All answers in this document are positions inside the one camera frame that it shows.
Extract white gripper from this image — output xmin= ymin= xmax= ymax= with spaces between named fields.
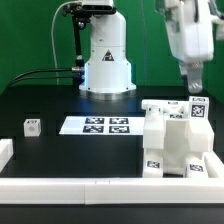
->
xmin=165 ymin=0 xmax=214 ymax=94

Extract small white cube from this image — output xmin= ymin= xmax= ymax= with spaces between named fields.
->
xmin=188 ymin=96 xmax=209 ymax=119

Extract white chair side frame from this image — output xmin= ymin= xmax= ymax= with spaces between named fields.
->
xmin=141 ymin=96 xmax=214 ymax=152

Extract white cube nut with tag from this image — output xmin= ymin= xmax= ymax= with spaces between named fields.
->
xmin=23 ymin=119 xmax=41 ymax=137

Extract white chair seat block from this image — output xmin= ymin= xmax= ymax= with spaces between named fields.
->
xmin=163 ymin=120 xmax=188 ymax=175

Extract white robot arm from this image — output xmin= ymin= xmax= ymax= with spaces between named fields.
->
xmin=80 ymin=0 xmax=214 ymax=99

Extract white flat chair panel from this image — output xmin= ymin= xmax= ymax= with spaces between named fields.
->
xmin=59 ymin=116 xmax=144 ymax=135

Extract white border fence frame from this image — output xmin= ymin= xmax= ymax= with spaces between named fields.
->
xmin=0 ymin=136 xmax=224 ymax=205

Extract black cables at base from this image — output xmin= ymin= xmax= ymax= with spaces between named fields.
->
xmin=3 ymin=66 xmax=86 ymax=94

